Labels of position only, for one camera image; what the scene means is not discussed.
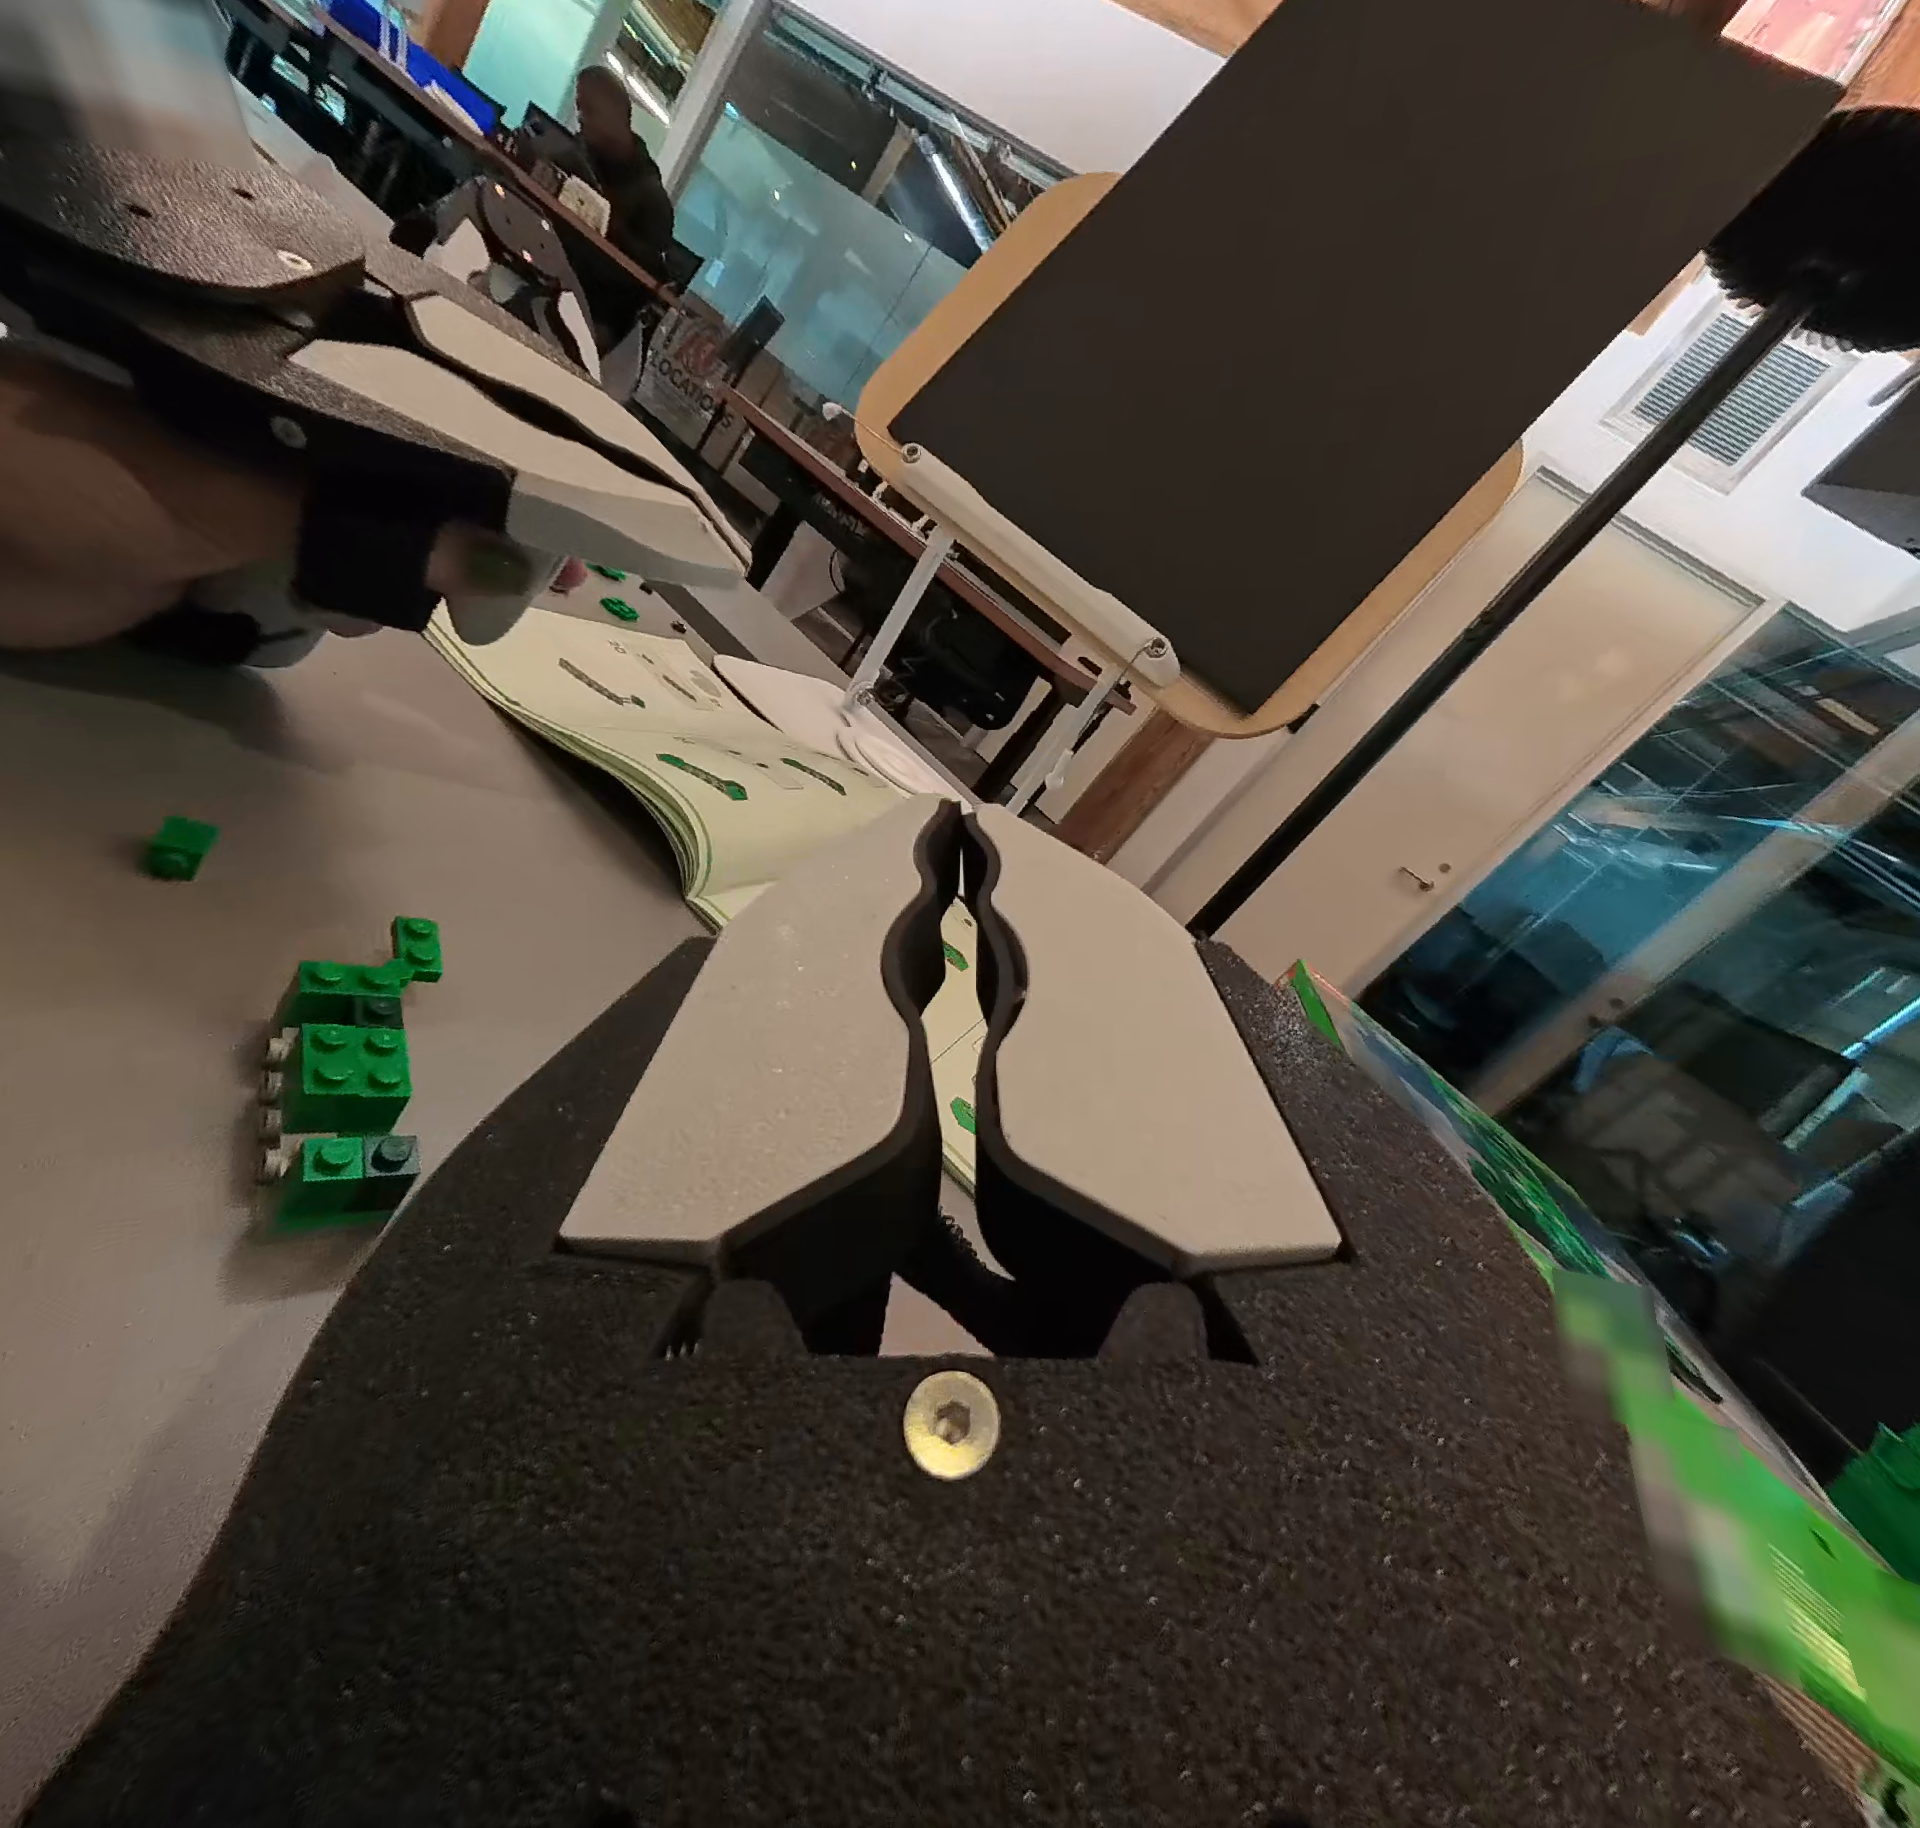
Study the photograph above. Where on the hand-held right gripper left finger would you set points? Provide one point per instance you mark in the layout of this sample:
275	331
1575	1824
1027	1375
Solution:
780	1079

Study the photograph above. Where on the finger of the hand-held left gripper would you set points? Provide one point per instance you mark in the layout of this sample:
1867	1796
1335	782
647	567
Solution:
555	373
584	508

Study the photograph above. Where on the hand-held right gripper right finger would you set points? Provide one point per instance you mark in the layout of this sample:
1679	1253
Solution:
1140	1092

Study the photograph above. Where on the grey desk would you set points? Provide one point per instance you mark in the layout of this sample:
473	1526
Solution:
450	838

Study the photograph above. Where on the person's left hand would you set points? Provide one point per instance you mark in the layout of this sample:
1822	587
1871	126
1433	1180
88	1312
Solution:
120	508

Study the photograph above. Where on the pale green instruction booklet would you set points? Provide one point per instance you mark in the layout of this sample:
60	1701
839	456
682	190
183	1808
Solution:
720	763

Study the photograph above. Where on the green printed box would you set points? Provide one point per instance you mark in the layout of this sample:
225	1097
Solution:
1441	1109

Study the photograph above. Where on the long brown table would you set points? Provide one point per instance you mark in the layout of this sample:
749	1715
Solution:
900	539

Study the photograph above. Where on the green brick block white pegs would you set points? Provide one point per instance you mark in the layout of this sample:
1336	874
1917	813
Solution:
353	1070

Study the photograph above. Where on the stepped green brick assembly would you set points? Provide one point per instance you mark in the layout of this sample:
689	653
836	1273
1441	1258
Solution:
360	981

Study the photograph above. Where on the green and dark brick strip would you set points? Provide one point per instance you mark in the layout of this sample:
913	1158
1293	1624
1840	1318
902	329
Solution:
344	1169

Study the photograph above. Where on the white panel stand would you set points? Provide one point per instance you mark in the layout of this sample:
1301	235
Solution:
1034	569

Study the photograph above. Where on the white door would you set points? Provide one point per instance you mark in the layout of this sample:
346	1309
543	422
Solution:
1515	749

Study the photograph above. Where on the small green brick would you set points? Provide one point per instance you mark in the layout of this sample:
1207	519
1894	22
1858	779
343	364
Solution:
181	848

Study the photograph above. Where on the black panel with tan edge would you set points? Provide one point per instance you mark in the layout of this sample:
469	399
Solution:
1350	283

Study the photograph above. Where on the black pole with brush head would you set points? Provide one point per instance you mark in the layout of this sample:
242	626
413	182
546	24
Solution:
1822	230

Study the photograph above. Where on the white wall vent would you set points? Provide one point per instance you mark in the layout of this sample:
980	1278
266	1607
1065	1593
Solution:
1724	388

